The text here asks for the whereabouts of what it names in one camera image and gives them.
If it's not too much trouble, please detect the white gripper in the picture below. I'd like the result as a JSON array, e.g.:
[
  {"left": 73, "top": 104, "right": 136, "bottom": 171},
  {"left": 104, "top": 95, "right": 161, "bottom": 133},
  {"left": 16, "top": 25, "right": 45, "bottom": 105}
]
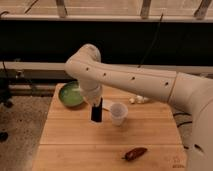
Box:
[{"left": 79, "top": 80, "right": 103, "bottom": 122}]

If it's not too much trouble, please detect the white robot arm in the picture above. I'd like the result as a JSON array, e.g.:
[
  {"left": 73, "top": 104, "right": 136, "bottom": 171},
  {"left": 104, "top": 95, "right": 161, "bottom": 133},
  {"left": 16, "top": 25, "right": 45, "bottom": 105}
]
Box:
[{"left": 65, "top": 44, "right": 213, "bottom": 171}]

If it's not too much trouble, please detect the green bowl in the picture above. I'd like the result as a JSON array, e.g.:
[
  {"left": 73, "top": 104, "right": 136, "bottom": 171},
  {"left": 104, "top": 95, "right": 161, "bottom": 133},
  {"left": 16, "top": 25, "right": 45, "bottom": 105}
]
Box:
[{"left": 58, "top": 81, "right": 84, "bottom": 107}]

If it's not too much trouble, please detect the white garlic bulb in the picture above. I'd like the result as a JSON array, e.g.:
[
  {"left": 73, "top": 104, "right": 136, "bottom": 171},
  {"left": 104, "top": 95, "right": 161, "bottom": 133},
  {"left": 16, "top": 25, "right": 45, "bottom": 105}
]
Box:
[{"left": 129, "top": 95, "right": 149, "bottom": 104}]

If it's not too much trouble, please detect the dark red chili pepper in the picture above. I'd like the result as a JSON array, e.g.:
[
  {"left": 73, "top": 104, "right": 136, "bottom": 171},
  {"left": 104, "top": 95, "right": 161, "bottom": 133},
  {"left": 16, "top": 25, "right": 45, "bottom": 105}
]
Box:
[{"left": 123, "top": 147, "right": 148, "bottom": 162}]

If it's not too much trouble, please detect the black cable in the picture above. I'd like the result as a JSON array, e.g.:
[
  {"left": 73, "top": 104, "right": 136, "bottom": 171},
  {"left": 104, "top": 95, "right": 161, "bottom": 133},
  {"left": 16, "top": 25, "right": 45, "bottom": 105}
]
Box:
[{"left": 138, "top": 13, "right": 165, "bottom": 68}]

